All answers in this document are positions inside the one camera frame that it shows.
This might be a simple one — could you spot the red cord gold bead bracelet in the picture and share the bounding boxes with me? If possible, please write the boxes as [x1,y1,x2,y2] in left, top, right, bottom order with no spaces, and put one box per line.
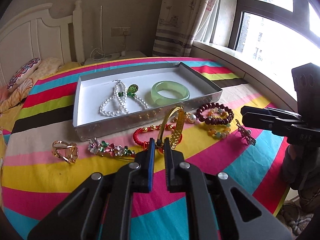
[132,123,183,155]

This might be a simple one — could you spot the gold bangle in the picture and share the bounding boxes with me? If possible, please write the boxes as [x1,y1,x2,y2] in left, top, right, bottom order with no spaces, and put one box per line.
[156,106,185,150]

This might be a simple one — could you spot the silver pink brooch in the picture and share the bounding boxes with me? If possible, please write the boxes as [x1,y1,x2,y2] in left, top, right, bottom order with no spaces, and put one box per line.
[235,119,256,146]

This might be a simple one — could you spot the pearl earrings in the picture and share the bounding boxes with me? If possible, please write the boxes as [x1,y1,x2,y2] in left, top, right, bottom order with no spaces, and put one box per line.
[172,112,197,124]

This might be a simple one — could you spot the yellow green stone bead bracelet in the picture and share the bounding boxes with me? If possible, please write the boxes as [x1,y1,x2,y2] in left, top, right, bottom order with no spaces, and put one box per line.
[206,107,232,140]

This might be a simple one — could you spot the enamel flower hair clip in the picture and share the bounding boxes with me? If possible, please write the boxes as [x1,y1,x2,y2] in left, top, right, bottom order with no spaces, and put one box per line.
[87,138,136,160]

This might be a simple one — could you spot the dark red bead bracelet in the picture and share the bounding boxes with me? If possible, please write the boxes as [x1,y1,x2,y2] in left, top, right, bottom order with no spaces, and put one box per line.
[195,102,235,126]

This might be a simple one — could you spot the white pearl necklace green pendant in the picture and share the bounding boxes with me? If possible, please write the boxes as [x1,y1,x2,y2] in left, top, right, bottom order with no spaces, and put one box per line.
[99,80,150,117]

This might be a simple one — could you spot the gold ring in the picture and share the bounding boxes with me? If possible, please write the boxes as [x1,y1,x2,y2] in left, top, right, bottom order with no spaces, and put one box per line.
[51,140,79,164]

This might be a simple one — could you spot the green jade bangle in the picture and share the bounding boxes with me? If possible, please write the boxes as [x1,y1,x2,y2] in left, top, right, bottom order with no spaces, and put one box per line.
[151,81,190,106]

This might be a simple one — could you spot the right plaid sleeve forearm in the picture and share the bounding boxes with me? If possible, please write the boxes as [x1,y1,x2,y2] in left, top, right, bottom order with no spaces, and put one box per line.
[276,187,319,239]

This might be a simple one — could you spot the grey gloved right hand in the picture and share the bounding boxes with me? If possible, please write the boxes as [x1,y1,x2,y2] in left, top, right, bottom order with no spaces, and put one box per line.
[281,145,319,190]

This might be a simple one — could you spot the grey shallow cardboard box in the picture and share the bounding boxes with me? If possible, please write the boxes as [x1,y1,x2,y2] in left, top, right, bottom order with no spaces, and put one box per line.
[73,62,222,141]

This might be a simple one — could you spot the colourful striped bed sheet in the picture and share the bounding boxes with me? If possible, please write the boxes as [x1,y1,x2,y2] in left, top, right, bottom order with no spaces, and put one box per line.
[1,57,289,239]

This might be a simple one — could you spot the white bedside table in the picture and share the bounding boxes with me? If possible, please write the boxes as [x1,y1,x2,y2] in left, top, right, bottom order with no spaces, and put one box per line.
[84,50,146,65]

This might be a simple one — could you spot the white slim desk lamp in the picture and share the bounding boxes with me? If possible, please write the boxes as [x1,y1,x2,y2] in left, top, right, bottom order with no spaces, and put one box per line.
[90,5,112,61]

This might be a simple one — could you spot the striped patterned curtain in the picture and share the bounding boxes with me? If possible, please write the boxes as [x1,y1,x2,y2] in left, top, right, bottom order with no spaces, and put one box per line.
[152,0,218,57]

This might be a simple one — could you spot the yellow patterned pillow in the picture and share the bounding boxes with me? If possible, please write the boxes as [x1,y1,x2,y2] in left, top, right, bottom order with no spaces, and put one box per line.
[1,57,62,113]

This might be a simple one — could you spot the embroidered round cushion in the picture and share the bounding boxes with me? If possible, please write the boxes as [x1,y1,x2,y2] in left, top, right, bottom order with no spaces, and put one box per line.
[7,57,41,93]

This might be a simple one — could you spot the white bed headboard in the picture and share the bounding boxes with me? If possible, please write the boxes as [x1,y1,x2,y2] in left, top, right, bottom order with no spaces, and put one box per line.
[1,0,85,86]

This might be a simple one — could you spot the dark window frame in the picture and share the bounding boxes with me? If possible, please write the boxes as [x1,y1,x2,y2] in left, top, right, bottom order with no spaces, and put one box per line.
[228,0,319,49]

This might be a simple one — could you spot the wall socket panel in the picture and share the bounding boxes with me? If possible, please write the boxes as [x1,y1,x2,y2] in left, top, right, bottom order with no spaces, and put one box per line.
[111,27,131,37]

